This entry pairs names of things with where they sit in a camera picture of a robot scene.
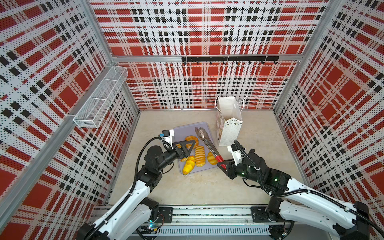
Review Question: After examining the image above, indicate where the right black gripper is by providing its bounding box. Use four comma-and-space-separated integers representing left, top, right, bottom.
217, 159, 261, 185

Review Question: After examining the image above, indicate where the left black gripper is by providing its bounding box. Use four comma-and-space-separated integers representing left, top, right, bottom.
156, 139, 196, 172

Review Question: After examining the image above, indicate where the small ridged bread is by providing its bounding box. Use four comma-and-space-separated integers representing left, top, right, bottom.
207, 152, 218, 165

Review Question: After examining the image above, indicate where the long ridged bread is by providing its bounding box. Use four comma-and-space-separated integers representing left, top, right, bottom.
195, 145, 206, 167
176, 143, 188, 162

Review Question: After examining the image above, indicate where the metal tongs red handle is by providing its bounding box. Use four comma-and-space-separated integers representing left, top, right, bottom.
195, 127, 224, 166

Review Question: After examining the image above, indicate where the lavender plastic tray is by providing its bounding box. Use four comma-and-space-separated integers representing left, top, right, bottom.
173, 122, 217, 174

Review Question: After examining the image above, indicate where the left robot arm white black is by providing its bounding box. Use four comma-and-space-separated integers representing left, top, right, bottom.
76, 135, 196, 240

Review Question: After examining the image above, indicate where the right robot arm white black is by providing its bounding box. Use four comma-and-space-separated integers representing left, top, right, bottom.
218, 141, 384, 240

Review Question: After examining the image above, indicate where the yellow twisted bread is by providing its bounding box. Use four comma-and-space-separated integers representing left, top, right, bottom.
182, 156, 196, 175

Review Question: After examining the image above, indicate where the white cartoon paper bag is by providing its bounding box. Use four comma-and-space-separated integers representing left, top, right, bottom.
215, 96, 248, 147

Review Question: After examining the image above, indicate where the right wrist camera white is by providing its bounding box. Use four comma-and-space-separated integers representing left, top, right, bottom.
227, 144, 243, 166

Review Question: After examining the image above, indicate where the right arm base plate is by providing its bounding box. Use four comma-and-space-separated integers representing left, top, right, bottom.
251, 206, 290, 224

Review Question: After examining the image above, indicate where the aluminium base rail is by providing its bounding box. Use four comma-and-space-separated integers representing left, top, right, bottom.
86, 204, 343, 240

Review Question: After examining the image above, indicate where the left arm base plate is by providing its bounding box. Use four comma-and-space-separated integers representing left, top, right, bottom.
149, 207, 174, 224

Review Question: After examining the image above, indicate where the black hook rail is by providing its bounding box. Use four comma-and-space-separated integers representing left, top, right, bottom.
181, 56, 280, 63

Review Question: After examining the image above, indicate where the white wire mesh basket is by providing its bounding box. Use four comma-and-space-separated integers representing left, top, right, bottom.
74, 66, 128, 129

